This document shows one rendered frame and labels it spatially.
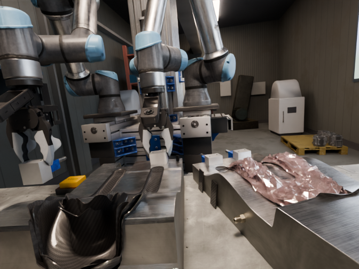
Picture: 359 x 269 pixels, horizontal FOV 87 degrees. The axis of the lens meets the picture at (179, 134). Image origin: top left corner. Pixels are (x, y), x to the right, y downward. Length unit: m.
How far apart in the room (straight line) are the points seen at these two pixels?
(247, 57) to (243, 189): 7.32
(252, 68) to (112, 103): 6.82
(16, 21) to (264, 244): 0.66
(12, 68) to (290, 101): 5.06
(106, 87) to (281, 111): 4.50
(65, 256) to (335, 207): 0.38
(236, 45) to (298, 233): 7.49
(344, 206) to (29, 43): 0.67
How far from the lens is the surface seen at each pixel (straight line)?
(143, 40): 0.58
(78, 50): 0.65
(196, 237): 0.43
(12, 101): 0.53
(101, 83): 1.13
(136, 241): 0.28
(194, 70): 0.97
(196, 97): 0.96
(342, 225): 0.32
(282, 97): 5.22
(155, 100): 0.54
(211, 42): 0.90
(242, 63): 7.59
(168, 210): 0.27
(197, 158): 0.91
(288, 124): 5.26
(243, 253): 0.41
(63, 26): 1.04
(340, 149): 4.02
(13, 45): 0.58
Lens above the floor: 1.07
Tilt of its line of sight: 10 degrees down
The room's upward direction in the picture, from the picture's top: 5 degrees counter-clockwise
